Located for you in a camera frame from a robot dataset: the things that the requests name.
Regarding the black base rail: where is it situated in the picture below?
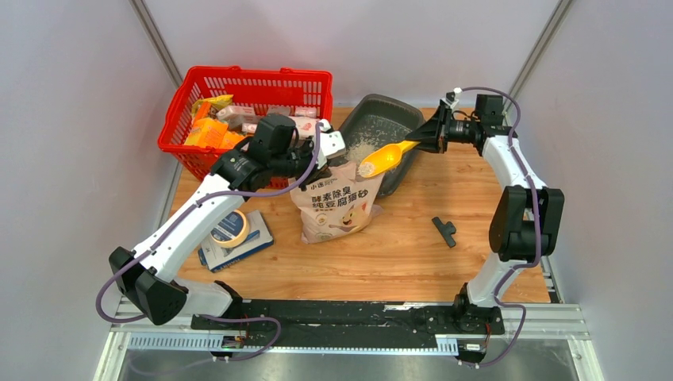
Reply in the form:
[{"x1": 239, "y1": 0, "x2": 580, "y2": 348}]
[{"x1": 190, "y1": 299, "x2": 505, "y2": 349}]

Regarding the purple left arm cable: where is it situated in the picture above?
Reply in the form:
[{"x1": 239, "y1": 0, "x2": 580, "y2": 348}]
[{"x1": 94, "y1": 121, "x2": 323, "y2": 363}]

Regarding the white litter granules pile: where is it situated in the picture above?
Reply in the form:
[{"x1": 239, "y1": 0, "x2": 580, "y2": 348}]
[{"x1": 344, "y1": 129, "x2": 391, "y2": 164}]

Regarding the pink white sponge pack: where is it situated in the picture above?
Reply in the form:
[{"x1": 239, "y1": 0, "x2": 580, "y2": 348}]
[{"x1": 216, "y1": 105, "x2": 258, "y2": 125}]

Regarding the black bag clip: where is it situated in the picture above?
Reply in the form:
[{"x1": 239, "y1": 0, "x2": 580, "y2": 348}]
[{"x1": 432, "y1": 217, "x2": 457, "y2": 248}]

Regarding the yellow snack packet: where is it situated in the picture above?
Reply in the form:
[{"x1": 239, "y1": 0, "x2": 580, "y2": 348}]
[{"x1": 190, "y1": 94, "x2": 233, "y2": 120}]

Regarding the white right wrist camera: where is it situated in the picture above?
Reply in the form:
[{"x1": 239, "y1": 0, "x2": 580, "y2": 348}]
[{"x1": 444, "y1": 87, "x2": 463, "y2": 111}]

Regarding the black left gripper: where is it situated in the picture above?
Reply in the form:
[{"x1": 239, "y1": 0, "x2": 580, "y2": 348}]
[{"x1": 270, "y1": 136, "x2": 333, "y2": 192}]

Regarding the yellow plastic scoop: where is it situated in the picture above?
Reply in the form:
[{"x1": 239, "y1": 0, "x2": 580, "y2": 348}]
[{"x1": 357, "y1": 140, "x2": 419, "y2": 179}]

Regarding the masking tape roll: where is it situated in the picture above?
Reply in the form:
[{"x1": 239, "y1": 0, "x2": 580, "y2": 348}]
[{"x1": 210, "y1": 210, "x2": 250, "y2": 248}]

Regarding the pink cat litter bag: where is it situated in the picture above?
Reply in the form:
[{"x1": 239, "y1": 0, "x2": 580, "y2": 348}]
[{"x1": 290, "y1": 162, "x2": 383, "y2": 244}]

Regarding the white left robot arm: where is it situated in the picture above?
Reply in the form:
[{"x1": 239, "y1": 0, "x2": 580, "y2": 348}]
[{"x1": 95, "y1": 114, "x2": 345, "y2": 329}]

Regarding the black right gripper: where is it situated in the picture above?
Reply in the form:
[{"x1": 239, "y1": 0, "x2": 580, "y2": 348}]
[{"x1": 406, "y1": 106, "x2": 480, "y2": 154}]

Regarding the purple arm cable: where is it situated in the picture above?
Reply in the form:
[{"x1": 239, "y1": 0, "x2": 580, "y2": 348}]
[
  {"x1": 94, "y1": 121, "x2": 323, "y2": 363},
  {"x1": 455, "y1": 86, "x2": 544, "y2": 368}
]

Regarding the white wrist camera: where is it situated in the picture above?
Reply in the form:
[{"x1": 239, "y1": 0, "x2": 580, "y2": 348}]
[
  {"x1": 444, "y1": 87, "x2": 463, "y2": 111},
  {"x1": 315, "y1": 119, "x2": 346, "y2": 169}
]

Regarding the dark grey litter tray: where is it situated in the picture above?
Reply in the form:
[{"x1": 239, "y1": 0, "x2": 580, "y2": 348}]
[{"x1": 331, "y1": 94, "x2": 425, "y2": 167}]

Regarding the blue white box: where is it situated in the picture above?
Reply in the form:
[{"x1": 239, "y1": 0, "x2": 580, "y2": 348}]
[{"x1": 198, "y1": 210, "x2": 275, "y2": 272}]

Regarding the orange box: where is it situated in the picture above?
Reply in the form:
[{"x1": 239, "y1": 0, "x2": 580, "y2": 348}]
[{"x1": 183, "y1": 117, "x2": 229, "y2": 148}]

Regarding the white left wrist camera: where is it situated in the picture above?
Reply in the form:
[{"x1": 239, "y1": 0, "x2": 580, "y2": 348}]
[{"x1": 315, "y1": 119, "x2": 346, "y2": 169}]

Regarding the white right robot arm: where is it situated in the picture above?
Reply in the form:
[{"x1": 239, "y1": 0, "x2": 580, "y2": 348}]
[{"x1": 406, "y1": 87, "x2": 565, "y2": 333}]

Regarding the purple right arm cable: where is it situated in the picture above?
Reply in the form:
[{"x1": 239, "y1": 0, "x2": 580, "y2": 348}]
[{"x1": 455, "y1": 86, "x2": 544, "y2": 368}]

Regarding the red plastic shopping basket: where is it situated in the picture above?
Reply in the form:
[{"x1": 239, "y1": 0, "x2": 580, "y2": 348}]
[{"x1": 157, "y1": 66, "x2": 333, "y2": 181}]

